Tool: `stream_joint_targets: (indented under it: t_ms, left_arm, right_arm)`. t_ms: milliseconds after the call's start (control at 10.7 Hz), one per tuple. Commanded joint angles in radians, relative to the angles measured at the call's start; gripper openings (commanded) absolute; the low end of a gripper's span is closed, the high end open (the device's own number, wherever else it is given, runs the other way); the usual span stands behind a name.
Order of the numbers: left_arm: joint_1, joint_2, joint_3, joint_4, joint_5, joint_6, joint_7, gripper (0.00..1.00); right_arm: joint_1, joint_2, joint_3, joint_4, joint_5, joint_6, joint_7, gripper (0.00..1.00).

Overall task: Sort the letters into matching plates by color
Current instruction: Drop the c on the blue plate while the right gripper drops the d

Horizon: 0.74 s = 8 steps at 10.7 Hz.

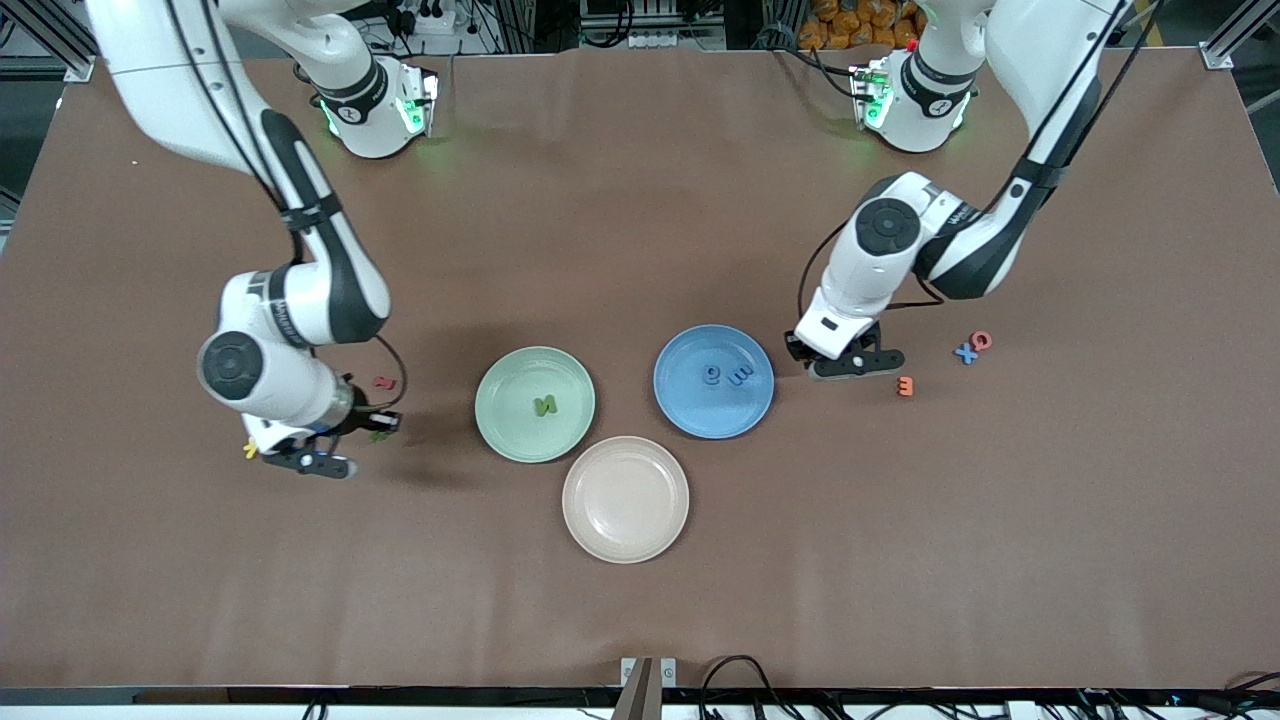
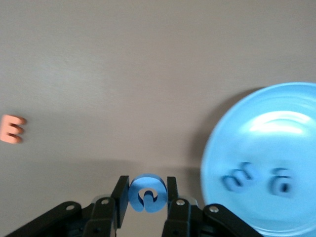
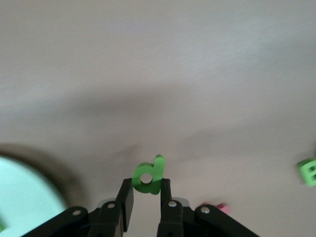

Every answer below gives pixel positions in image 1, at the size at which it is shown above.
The pale green round plate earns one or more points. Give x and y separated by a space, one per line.
510 420

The blue foam letter E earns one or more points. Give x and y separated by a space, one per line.
740 375

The white mounting bracket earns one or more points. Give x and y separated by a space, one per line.
668 672

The blue foam letter a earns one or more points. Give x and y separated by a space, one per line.
717 372

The brown table cover sheet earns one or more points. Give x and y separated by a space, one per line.
640 200

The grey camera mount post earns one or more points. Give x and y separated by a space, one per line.
635 700

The white power strip with plugs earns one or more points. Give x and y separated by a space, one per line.
440 20

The bag of orange fruit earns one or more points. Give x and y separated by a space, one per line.
850 20

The blue round plate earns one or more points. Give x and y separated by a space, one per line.
700 410

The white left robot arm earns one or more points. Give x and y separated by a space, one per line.
850 290

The aluminium frame profile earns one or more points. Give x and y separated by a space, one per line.
55 45
1240 35

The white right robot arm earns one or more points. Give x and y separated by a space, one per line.
300 385

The blue foam letter x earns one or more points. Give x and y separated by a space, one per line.
965 352

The pale pink round plate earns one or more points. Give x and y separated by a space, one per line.
626 500

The green foam letter N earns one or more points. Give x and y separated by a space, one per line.
544 405

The pink foam letter Q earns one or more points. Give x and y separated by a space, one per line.
973 341

